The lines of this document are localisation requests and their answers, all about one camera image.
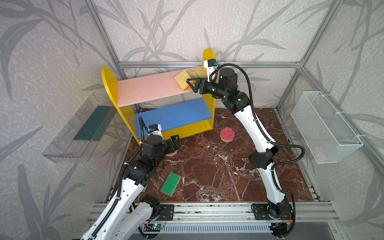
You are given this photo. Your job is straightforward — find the pink item in basket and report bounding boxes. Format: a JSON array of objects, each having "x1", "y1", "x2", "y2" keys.
[{"x1": 312, "y1": 147, "x2": 327, "y2": 163}]

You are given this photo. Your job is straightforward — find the pink smiley sponge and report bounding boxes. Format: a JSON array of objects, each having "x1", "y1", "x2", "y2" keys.
[
  {"x1": 166, "y1": 151, "x2": 178, "y2": 157},
  {"x1": 220, "y1": 127, "x2": 236, "y2": 143}
]

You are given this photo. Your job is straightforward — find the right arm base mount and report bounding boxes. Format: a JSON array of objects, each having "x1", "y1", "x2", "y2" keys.
[{"x1": 251, "y1": 202, "x2": 293, "y2": 221}]

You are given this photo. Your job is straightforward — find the clear plastic wall tray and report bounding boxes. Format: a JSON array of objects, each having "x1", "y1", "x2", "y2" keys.
[{"x1": 43, "y1": 94, "x2": 116, "y2": 163}]

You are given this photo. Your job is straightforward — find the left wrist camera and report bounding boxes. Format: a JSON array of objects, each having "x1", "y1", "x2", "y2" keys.
[{"x1": 149, "y1": 124, "x2": 163, "y2": 139}]

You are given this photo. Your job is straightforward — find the yellow shelf unit frame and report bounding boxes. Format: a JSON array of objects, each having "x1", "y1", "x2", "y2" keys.
[{"x1": 101, "y1": 66, "x2": 216, "y2": 143}]

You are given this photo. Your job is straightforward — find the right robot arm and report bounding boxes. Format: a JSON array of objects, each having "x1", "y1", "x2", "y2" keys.
[{"x1": 186, "y1": 64, "x2": 290, "y2": 219}]

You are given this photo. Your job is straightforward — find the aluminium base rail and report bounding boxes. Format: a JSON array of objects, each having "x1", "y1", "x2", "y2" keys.
[{"x1": 86, "y1": 201, "x2": 334, "y2": 224}]

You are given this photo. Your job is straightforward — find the green sponge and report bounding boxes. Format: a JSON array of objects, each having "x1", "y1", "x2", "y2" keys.
[{"x1": 161, "y1": 172, "x2": 181, "y2": 196}]

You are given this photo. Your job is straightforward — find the pink top shelf board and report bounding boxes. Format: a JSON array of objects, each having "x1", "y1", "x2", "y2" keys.
[{"x1": 117, "y1": 67, "x2": 204, "y2": 107}]

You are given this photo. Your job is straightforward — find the green circuit board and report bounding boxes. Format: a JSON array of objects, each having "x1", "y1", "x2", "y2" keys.
[{"x1": 144, "y1": 222, "x2": 166, "y2": 232}]

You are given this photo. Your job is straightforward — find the orange yellow sponge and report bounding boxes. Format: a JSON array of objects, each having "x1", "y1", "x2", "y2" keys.
[{"x1": 175, "y1": 71, "x2": 191, "y2": 91}]

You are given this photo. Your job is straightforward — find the blue lower shelf board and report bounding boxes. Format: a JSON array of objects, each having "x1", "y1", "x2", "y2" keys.
[{"x1": 135, "y1": 95, "x2": 216, "y2": 139}]

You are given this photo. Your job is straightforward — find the dark green scouring pad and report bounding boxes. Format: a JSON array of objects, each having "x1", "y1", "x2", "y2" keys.
[{"x1": 74, "y1": 106, "x2": 116, "y2": 141}]

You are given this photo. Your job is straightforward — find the white wire mesh basket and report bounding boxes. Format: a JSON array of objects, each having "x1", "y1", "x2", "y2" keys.
[{"x1": 291, "y1": 91, "x2": 364, "y2": 164}]

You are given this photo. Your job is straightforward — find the aluminium enclosure frame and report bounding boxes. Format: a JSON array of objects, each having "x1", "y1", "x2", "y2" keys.
[{"x1": 83, "y1": 0, "x2": 384, "y2": 175}]

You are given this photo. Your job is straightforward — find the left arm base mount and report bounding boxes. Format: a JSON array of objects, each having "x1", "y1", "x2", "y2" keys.
[{"x1": 149, "y1": 204, "x2": 175, "y2": 221}]

